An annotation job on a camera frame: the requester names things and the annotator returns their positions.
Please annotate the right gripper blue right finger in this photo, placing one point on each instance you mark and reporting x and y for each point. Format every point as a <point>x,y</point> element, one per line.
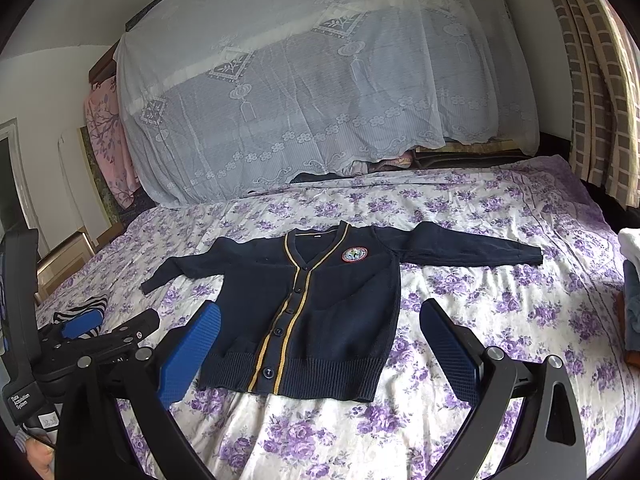
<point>460,364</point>

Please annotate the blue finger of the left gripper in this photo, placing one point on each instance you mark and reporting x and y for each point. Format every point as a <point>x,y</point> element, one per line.
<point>83,325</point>

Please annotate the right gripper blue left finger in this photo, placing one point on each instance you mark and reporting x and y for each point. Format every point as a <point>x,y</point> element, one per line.
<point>183,350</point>

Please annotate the navy school cardigan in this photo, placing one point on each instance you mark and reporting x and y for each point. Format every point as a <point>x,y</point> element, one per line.
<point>313,314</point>

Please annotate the folded clothes stack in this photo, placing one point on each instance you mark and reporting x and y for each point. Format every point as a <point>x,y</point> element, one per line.
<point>629,248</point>

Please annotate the person's left hand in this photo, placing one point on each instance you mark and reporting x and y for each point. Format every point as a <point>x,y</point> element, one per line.
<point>40,456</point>

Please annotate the black white striped garment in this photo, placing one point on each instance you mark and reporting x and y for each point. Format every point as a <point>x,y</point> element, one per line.
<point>98,302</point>

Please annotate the stacked bedding under cover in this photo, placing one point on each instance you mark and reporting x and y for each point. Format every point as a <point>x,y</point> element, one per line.
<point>453,155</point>

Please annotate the pink floral fabric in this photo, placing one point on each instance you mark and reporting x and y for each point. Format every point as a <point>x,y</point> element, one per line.
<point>109,144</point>

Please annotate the white lace cover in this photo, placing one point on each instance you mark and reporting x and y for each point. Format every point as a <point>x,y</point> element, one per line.
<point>223,98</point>

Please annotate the checkered beige curtain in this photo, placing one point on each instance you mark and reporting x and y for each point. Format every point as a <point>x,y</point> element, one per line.
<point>604,71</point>

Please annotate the gold picture frame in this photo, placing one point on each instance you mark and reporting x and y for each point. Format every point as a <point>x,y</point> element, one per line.
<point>62,262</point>

